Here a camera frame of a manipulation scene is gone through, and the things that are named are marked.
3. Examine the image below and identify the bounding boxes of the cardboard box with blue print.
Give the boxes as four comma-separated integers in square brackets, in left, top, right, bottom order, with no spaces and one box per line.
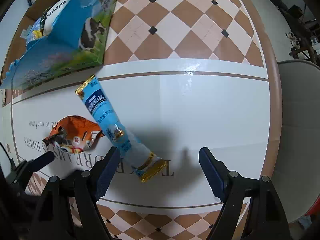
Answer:
[0,0,124,91]

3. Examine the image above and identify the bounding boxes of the long blue biscuit packet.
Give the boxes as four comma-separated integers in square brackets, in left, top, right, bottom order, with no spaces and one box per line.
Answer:
[75,75,167,183]

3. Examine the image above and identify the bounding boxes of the white plastic pillow pack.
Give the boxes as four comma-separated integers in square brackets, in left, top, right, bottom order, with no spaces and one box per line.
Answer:
[40,0,70,36]

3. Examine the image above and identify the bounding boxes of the grey round chair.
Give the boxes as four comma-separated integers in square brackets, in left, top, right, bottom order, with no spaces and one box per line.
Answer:
[272,60,320,222]

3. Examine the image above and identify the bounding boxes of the orange snack bag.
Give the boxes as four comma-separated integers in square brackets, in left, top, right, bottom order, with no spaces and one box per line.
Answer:
[43,115,104,153]

